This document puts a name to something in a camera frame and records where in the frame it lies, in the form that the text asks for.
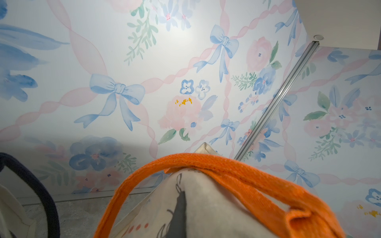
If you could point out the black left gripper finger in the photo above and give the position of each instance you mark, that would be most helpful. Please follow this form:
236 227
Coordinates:
177 227

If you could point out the canvas bag navy handles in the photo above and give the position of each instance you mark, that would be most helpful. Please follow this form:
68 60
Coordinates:
41 194

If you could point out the aluminium corner post right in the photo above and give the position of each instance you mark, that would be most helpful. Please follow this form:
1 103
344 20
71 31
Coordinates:
274 104

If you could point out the canvas bag orange handles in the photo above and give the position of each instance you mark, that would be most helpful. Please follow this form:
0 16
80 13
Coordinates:
225 199

